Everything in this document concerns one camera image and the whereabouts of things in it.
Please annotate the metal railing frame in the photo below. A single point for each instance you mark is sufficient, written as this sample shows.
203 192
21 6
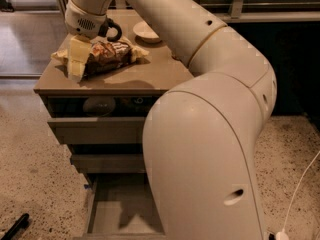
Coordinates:
266 0

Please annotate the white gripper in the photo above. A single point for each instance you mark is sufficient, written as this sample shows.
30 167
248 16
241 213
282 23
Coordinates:
84 23

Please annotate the brown chip bag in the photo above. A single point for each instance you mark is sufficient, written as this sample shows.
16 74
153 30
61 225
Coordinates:
106 55

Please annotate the grey bottom drawer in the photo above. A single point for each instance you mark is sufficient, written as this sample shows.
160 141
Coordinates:
121 207

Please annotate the grey top drawer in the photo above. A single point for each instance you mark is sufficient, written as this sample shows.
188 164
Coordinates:
71 125

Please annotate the white bowl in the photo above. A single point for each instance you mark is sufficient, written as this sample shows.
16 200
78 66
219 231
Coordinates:
146 33

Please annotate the dark round object in drawer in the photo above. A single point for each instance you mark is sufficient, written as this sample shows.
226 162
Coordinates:
99 106

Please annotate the grey drawer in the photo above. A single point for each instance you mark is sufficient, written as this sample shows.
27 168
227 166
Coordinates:
107 158
121 207
71 125

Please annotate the black handle on floor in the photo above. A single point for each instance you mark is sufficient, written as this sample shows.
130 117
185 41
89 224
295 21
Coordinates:
21 223

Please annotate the grey drawer cabinet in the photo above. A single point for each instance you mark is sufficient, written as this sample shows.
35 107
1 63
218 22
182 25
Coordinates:
158 73

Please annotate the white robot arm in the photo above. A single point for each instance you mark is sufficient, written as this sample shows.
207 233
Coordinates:
199 137

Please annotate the grey middle drawer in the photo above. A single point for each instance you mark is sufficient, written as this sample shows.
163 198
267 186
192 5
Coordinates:
107 158

